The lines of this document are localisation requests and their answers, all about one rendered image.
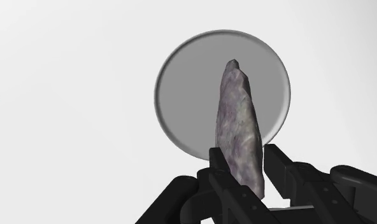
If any grey purple mottled stone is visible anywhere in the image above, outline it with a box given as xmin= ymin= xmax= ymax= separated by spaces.
xmin=215 ymin=59 xmax=266 ymax=200

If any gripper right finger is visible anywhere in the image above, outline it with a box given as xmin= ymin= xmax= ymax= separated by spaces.
xmin=263 ymin=143 xmax=377 ymax=224

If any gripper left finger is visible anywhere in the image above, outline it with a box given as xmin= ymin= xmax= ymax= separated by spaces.
xmin=134 ymin=146 xmax=281 ymax=224

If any grey round plate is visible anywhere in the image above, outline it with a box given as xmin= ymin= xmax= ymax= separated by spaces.
xmin=153 ymin=29 xmax=292 ymax=161

